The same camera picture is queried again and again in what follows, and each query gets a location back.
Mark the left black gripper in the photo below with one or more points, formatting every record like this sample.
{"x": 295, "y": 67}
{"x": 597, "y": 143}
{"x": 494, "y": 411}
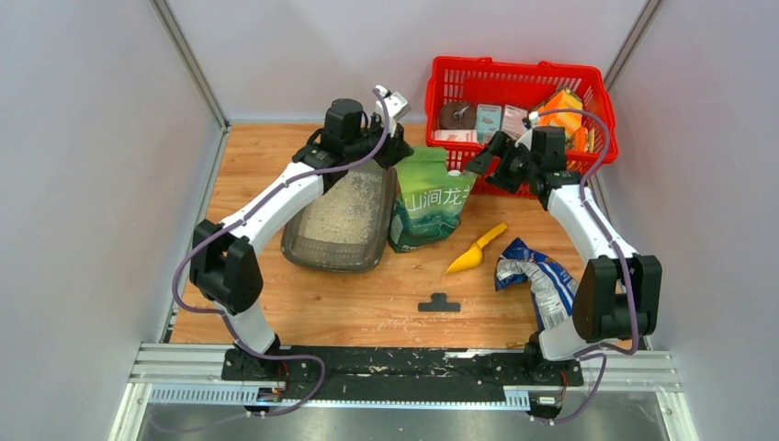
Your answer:
{"x": 396, "y": 149}

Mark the pink grey box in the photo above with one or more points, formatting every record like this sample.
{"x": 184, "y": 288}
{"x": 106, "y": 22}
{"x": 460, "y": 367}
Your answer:
{"x": 513, "y": 121}

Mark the brown round item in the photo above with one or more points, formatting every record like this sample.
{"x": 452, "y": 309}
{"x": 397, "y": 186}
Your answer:
{"x": 457, "y": 115}

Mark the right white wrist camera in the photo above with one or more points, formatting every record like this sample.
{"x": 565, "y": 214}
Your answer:
{"x": 530, "y": 125}

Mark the orange box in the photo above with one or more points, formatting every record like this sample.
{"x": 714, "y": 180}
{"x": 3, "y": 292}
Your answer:
{"x": 559, "y": 110}

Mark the green litter bag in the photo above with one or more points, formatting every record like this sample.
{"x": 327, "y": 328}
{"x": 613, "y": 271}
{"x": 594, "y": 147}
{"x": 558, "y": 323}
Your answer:
{"x": 429, "y": 202}

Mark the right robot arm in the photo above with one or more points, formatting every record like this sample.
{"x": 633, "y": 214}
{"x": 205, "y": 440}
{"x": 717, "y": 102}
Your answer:
{"x": 619, "y": 294}

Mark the grey litter box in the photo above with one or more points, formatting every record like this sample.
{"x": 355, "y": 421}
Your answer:
{"x": 346, "y": 229}

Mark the blue crumpled bag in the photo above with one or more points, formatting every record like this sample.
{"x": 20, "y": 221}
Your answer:
{"x": 552, "y": 287}

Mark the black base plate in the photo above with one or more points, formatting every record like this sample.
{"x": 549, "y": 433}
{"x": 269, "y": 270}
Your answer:
{"x": 399, "y": 373}

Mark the teal small box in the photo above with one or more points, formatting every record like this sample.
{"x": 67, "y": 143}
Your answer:
{"x": 488, "y": 121}

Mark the yellow plastic scoop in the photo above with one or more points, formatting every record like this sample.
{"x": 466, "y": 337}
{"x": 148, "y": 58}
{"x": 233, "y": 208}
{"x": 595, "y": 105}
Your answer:
{"x": 474, "y": 255}

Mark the aluminium rail frame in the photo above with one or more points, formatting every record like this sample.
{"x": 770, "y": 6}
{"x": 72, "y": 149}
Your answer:
{"x": 175, "y": 392}

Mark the pink flat box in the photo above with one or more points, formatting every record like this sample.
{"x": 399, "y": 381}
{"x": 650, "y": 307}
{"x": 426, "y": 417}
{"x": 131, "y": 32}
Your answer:
{"x": 455, "y": 135}

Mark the red shopping basket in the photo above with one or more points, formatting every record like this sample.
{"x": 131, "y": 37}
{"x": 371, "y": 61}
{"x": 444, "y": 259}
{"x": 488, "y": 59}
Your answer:
{"x": 485, "y": 81}

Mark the black bag clip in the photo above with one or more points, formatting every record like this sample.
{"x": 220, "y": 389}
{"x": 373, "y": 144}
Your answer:
{"x": 438, "y": 302}

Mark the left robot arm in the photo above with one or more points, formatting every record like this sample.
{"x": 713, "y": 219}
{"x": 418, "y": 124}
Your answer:
{"x": 223, "y": 262}

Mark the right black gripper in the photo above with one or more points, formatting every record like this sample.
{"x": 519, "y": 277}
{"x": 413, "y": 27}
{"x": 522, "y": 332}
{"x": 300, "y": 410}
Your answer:
{"x": 502, "y": 147}

